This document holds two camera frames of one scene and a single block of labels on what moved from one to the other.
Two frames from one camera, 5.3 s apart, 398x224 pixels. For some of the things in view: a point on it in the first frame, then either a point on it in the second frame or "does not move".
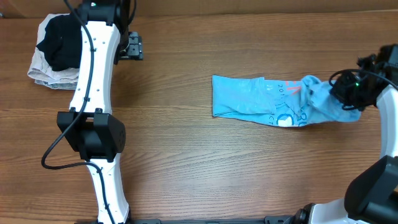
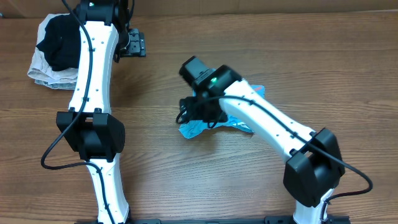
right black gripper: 339,91 to 187,106
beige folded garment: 41,69 does not move
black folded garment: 61,43 does not move
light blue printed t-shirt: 278,102 to 191,129
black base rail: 273,219 does not move
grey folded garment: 59,85 does not move
